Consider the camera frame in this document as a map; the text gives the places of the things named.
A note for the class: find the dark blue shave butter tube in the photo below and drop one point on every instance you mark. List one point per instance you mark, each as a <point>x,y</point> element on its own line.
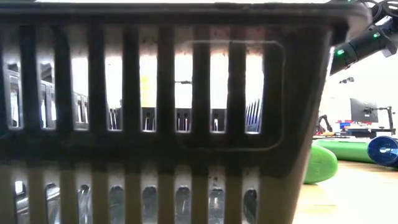
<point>384,151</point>

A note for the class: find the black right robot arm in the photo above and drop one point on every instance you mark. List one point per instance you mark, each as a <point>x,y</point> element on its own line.
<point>360,46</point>

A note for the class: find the black plastic basket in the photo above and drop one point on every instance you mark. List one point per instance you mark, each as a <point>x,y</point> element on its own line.
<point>280,93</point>

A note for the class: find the green Pert shampoo bottle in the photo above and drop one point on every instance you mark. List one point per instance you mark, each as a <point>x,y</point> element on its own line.
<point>321,163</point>
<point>345,151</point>

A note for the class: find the cluttered work desk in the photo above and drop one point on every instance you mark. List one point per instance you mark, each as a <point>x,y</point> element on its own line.
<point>357,132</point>

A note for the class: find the black computer monitor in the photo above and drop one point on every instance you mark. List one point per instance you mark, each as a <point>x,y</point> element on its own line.
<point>363,110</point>

